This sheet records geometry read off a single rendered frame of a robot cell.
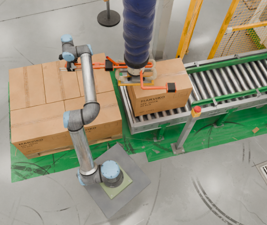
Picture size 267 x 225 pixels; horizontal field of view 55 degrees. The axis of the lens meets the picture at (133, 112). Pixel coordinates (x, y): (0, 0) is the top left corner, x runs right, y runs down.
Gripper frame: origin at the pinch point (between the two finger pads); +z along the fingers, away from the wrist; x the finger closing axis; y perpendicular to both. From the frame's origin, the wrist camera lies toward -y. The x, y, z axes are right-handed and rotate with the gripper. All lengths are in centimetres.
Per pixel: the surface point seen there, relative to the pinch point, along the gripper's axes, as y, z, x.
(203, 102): 139, 61, -4
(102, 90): 22, 68, 17
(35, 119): -50, 67, -21
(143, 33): 62, -51, -9
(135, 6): 55, -74, -9
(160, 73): 87, 27, 12
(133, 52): 56, -29, -9
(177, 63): 105, 27, 25
